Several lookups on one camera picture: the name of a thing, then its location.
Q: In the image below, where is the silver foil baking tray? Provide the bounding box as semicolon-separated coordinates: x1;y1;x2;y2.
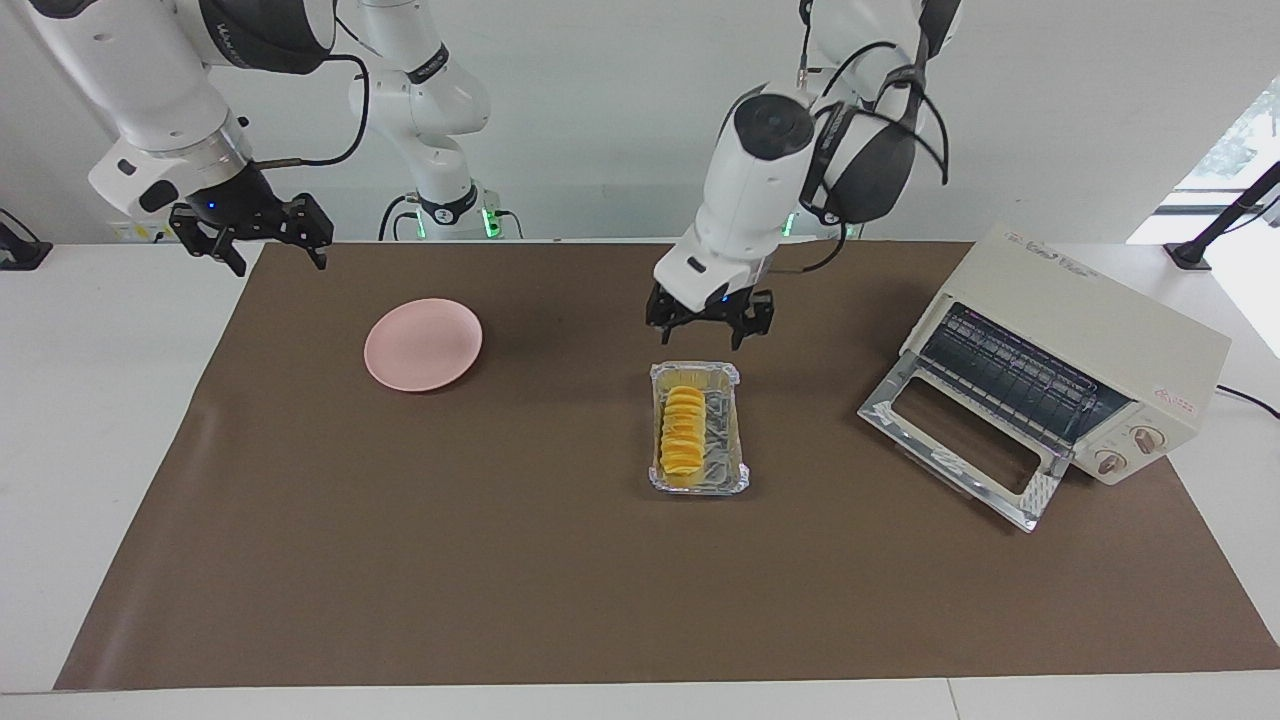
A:
648;361;753;497

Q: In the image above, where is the glass oven door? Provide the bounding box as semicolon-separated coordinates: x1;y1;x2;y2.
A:
857;350;1073;534

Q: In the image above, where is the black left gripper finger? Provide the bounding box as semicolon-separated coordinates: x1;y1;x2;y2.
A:
728;288;777;352
644;283;693;348

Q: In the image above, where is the cream toaster oven body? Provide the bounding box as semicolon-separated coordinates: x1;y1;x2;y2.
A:
900;225;1233;487

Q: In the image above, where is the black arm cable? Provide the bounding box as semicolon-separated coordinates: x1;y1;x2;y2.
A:
775;40;951;273
250;52;371;166

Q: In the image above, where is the black camera stand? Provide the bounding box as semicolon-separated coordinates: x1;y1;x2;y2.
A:
1165;160;1280;271

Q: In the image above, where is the brown table mat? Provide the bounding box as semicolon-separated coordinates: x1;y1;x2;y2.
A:
53;240;1280;691

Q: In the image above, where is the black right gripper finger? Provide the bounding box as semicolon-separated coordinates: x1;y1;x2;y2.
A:
278;192;335;272
167;202;248;279

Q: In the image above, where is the yellow sliced bread loaf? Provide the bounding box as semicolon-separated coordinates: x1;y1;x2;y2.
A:
659;385;707;479

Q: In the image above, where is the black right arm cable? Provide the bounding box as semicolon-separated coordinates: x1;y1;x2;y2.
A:
250;52;371;166

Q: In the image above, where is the metal oven wire rack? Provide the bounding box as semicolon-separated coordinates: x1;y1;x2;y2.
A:
920;305;1131;451

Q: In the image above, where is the black oven power cable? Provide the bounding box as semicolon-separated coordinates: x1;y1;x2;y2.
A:
1215;383;1280;421

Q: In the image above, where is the pink round plate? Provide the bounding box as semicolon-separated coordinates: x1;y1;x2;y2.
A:
364;298;484;392

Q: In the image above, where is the black clamp mount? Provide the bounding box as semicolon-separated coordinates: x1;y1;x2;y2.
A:
0;208;53;271

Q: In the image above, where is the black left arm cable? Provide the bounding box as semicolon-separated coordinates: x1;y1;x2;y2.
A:
775;40;951;273

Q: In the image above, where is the black right base cable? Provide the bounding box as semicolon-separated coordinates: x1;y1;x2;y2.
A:
377;193;416;241

